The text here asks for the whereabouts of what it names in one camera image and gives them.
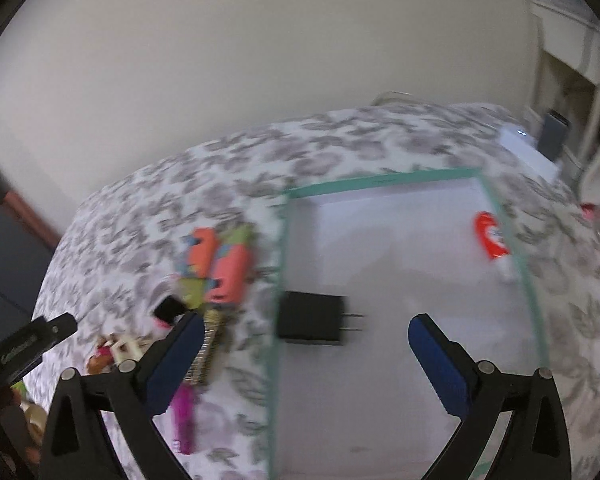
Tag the beige toy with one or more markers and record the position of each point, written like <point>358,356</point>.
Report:
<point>34,416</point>

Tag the orange blue toy knife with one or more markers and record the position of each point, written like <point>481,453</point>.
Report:
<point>200,255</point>
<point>230,272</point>

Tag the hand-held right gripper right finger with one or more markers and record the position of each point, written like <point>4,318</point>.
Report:
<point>440,367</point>

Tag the black charger plug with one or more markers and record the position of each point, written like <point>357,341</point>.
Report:
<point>310,317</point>

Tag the pink pen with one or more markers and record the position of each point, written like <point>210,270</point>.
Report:
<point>184,420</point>

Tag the white furniture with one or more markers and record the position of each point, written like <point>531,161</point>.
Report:
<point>575,50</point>

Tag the teal rimmed white box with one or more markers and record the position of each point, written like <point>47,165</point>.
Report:
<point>405,260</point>

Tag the cream ribbed hair clip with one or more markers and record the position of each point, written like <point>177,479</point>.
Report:
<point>126,347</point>

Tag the red and white tube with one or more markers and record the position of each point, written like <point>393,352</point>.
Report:
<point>490,235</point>

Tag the dark cabinet with wooden edge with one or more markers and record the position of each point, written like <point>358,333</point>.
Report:
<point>10,260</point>

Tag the small orange toy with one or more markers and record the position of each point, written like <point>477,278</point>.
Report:
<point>97,361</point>

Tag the floral bed sheet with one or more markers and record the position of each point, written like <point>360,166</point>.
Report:
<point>180,180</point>

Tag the grey device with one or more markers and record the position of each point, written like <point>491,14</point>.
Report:
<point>554,132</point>

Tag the pink item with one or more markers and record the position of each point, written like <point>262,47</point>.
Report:
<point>597,215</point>

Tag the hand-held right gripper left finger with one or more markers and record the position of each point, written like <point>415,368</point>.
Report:
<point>175,367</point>

